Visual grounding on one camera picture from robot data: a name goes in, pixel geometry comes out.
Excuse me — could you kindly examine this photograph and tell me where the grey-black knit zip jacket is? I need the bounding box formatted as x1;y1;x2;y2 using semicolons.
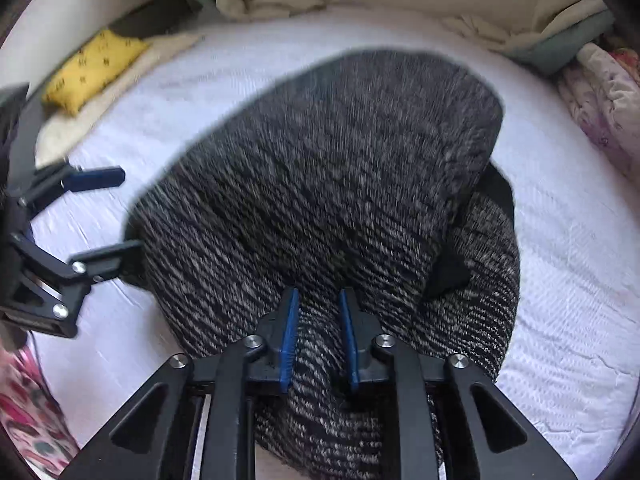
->
124;50;520;479

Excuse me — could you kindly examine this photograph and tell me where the cream blanket at bedside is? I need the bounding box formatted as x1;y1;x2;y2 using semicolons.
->
35;32;203;168

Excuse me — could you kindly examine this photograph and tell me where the white quilted bed cover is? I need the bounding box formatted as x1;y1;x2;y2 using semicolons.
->
32;6;639;479

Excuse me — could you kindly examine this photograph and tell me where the yellow patterned pillow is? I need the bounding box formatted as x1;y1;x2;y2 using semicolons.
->
42;28;151;116

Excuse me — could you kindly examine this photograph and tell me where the pink floral fabric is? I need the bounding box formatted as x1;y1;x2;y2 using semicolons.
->
1;347;79;479

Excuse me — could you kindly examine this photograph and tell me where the floral purple quilt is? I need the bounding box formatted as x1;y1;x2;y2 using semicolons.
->
556;42;639;184

